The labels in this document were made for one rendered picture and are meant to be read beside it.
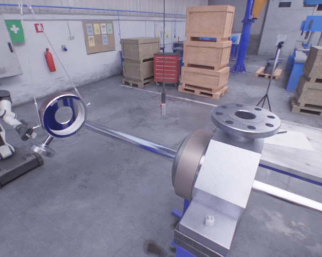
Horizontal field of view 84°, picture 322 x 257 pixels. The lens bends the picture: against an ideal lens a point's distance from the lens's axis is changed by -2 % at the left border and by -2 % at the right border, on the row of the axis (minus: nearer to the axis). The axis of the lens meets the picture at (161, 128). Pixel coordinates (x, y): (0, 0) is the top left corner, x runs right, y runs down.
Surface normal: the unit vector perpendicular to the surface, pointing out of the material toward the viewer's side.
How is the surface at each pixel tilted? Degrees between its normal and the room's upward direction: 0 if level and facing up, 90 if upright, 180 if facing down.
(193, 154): 39
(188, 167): 55
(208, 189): 45
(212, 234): 0
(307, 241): 0
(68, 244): 0
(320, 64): 90
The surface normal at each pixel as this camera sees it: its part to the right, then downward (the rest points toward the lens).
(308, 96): -0.46, 0.44
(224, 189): -0.37, -0.31
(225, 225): 0.00, -0.87
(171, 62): -0.23, 0.49
